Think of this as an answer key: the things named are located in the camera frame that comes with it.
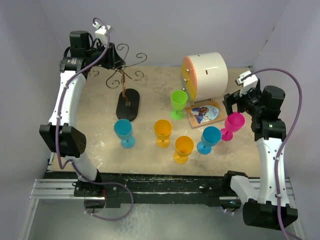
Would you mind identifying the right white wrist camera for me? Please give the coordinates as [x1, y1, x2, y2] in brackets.
[235, 70, 258, 97]

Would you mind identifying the white round drawer cabinet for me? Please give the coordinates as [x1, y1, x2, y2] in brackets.
[180, 52, 229, 105]

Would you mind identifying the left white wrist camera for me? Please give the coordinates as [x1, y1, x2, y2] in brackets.
[92, 21, 114, 46]

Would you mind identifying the orange wine glass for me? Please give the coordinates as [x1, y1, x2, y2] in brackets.
[173, 135, 194, 165]
[153, 119, 173, 148]

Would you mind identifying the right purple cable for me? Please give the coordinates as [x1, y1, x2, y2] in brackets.
[241, 68, 304, 240]

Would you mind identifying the children's picture book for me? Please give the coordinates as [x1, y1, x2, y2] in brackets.
[185, 101, 227, 129]

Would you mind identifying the pink plastic wine glass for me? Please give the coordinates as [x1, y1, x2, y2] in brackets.
[220, 112, 246, 142]

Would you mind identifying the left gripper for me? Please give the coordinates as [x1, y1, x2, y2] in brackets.
[86, 41, 126, 70]

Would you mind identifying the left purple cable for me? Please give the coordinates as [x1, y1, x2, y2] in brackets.
[55, 17, 135, 221]

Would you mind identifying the metal wine glass rack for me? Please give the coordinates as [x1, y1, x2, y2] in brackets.
[105, 43, 148, 122]

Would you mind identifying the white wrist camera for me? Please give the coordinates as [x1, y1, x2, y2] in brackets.
[235, 70, 258, 97]
[92, 21, 114, 46]

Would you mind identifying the orange wine glass right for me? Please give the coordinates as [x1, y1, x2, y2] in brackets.
[173, 135, 194, 165]

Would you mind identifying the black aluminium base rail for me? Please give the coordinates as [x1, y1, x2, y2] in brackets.
[29, 171, 295, 210]

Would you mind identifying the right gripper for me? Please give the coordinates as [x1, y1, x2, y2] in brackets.
[223, 84, 264, 117]

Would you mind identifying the orange wine glass left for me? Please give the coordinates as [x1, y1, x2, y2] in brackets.
[153, 119, 173, 148]

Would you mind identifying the green plastic wine glass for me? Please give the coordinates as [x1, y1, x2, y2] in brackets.
[170, 90, 188, 120]

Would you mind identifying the purple cable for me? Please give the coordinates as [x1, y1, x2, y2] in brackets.
[55, 17, 135, 221]
[241, 68, 304, 240]

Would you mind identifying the blue wine glass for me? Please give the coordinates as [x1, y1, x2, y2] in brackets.
[196, 126, 222, 155]
[114, 119, 136, 149]

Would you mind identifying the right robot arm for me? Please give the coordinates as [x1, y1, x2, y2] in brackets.
[222, 85, 298, 230]

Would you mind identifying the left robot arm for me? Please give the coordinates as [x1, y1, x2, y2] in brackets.
[39, 27, 114, 196]

